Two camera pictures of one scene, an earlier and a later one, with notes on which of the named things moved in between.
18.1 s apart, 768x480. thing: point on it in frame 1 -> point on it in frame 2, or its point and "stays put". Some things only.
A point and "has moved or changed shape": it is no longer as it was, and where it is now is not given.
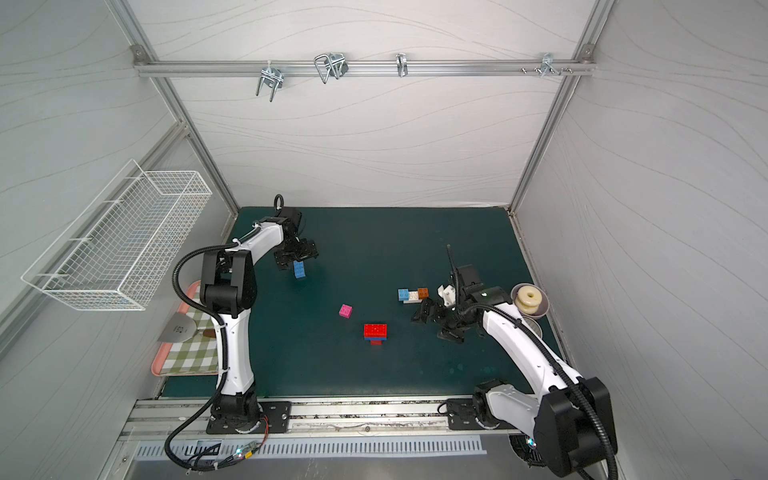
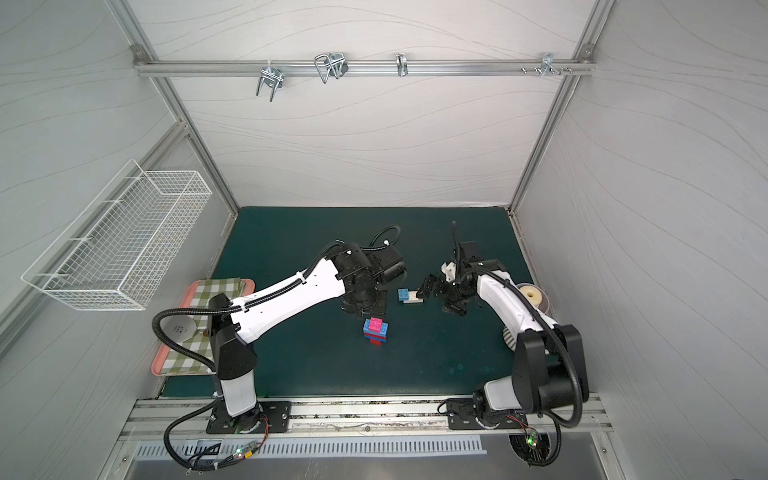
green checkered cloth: [198, 354] stays put
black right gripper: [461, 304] -> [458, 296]
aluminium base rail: [387, 419] stays put
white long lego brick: [413, 297] stays put
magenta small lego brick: [345, 311] has moved or changed shape
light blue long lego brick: [299, 269] -> [383, 330]
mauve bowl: [543, 305] stays put
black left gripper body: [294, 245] -> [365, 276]
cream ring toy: [528, 305] stays put
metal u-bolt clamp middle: [333, 64] stays put
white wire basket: [117, 253] stays put
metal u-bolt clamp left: [272, 77] stays put
